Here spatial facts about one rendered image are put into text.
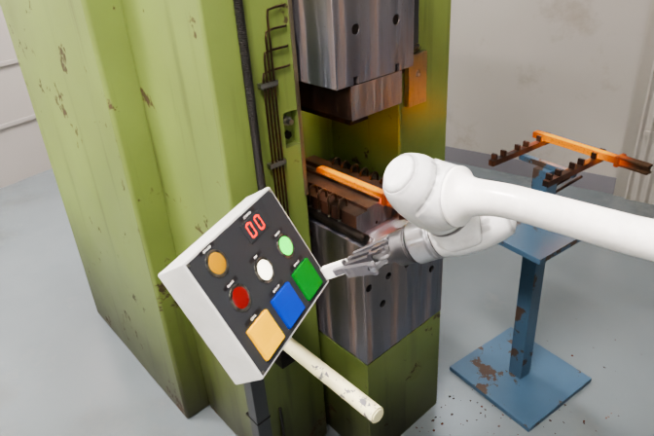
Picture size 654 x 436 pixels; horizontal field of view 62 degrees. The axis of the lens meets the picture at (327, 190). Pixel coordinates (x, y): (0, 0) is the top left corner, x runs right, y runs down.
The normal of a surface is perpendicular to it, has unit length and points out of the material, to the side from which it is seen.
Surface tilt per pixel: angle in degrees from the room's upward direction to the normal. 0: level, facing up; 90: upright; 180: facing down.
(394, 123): 90
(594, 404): 0
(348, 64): 90
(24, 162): 90
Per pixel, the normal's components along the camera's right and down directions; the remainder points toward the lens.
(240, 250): 0.76, -0.33
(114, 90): 0.67, 0.30
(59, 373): -0.06, -0.89
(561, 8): -0.58, 0.40
